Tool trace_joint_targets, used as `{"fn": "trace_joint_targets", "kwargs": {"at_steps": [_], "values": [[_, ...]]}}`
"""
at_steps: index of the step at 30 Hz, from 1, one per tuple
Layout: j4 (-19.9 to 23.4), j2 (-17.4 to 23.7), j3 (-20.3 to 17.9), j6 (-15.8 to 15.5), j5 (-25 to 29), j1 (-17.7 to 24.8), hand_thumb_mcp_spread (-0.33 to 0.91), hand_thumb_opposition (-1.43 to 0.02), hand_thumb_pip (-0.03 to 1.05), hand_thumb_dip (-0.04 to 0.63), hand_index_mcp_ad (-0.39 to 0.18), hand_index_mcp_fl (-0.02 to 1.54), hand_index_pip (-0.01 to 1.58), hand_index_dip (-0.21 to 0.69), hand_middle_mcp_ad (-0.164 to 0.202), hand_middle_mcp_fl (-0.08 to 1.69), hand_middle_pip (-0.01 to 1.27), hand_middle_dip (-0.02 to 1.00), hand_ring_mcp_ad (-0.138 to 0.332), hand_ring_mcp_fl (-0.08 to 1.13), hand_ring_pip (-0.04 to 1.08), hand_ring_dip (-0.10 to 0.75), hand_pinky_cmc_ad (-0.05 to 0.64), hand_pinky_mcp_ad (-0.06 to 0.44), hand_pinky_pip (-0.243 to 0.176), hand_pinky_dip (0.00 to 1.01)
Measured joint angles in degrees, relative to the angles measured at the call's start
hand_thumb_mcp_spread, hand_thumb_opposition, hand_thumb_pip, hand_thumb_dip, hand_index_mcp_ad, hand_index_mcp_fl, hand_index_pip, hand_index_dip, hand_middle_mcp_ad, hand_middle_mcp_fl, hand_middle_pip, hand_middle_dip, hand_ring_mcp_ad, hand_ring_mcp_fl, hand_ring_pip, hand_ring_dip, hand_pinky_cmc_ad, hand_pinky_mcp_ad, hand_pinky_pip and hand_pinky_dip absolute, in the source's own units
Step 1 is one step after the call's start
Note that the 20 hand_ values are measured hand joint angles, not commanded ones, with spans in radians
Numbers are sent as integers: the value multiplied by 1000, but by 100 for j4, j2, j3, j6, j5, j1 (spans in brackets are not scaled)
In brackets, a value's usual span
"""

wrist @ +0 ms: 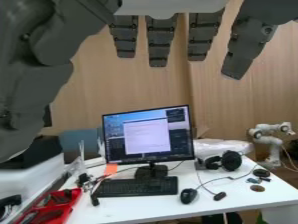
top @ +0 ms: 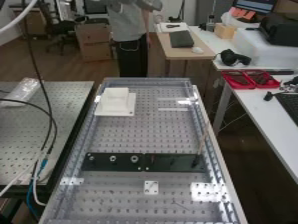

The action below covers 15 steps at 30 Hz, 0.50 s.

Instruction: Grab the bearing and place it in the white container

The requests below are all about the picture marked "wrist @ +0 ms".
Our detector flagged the black headphones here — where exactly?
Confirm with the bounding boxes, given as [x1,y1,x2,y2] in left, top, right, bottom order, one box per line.
[202,150,245,173]

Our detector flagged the black keyboard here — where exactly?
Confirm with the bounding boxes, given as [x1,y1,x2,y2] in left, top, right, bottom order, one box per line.
[96,175,180,199]

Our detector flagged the computer monitor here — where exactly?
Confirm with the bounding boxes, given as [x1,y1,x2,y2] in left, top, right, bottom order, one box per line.
[101,104,197,179]

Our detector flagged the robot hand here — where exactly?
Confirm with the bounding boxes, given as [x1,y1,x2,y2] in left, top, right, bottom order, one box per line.
[0,0,298,164]

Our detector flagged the large white foam box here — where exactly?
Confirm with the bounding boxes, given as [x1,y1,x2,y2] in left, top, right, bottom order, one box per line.
[0,152,68,202]

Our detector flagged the white desk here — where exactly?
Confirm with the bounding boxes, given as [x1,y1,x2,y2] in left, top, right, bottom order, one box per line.
[8,154,298,224]

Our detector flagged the black computer mouse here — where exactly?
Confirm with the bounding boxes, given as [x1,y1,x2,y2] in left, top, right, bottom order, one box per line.
[178,187,201,205]

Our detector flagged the small white jointed device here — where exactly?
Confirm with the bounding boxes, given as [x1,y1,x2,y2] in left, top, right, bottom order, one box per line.
[246,121,297,168]

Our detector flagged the black bag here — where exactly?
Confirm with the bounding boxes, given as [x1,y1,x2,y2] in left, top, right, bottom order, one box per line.
[0,135,64,170]

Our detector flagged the white plastic bag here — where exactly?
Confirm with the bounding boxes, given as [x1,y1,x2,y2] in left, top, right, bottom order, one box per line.
[193,138,257,162]

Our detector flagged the red tray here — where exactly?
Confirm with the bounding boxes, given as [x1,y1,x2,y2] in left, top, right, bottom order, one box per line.
[12,205,75,224]
[40,186,85,210]

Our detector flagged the orange sticky note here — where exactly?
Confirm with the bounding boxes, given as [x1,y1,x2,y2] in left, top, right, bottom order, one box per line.
[104,162,120,175]

